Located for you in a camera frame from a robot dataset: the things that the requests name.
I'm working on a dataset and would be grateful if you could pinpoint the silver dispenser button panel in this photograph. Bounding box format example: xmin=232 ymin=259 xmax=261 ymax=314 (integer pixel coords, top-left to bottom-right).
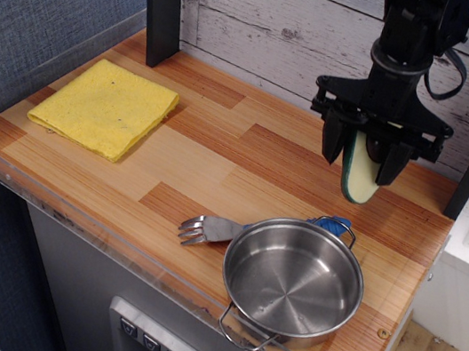
xmin=109 ymin=295 xmax=198 ymax=351

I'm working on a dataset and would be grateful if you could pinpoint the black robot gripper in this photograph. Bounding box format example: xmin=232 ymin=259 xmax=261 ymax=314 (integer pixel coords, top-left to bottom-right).
xmin=311 ymin=65 xmax=453 ymax=186

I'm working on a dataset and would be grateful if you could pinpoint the clear acrylic edge guard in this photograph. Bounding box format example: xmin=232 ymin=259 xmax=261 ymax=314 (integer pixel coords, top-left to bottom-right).
xmin=0 ymin=0 xmax=456 ymax=351

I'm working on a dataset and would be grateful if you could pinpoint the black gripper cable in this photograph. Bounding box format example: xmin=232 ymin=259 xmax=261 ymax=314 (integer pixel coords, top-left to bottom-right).
xmin=419 ymin=44 xmax=469 ymax=105

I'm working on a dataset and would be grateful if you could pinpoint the toy avocado half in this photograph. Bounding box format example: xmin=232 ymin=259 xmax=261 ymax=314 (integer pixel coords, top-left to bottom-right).
xmin=340 ymin=129 xmax=391 ymax=204

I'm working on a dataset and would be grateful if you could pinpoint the blue handled metal fork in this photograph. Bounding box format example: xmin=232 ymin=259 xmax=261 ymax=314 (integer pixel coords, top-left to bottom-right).
xmin=178 ymin=215 xmax=352 ymax=246

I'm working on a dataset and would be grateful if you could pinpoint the grey toy cabinet front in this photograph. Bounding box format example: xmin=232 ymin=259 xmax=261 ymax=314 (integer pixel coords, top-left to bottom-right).
xmin=2 ymin=201 xmax=383 ymax=351

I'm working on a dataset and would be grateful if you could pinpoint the yellow folded cloth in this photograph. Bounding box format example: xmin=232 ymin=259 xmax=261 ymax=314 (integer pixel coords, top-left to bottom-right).
xmin=27 ymin=60 xmax=179 ymax=163

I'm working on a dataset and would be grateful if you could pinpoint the stainless steel pot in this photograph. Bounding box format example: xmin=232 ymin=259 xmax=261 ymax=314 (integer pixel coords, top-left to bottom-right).
xmin=222 ymin=218 xmax=364 ymax=351

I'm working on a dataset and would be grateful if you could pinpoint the left black upright post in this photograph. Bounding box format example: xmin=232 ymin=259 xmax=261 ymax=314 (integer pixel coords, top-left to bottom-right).
xmin=145 ymin=0 xmax=182 ymax=68

